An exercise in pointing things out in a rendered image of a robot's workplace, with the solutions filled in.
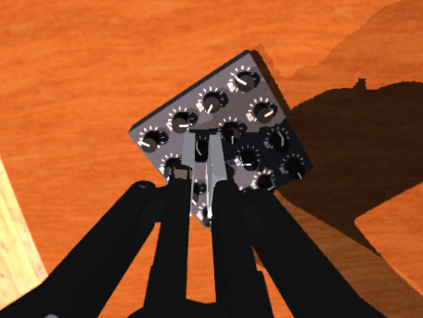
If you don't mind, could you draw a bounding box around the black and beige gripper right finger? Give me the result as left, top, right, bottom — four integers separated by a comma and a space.
206, 134, 387, 318

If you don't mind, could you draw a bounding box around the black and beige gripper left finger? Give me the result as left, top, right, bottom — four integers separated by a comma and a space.
0, 132, 195, 318

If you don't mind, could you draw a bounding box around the grey knob box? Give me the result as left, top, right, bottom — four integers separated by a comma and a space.
128, 51, 314, 228

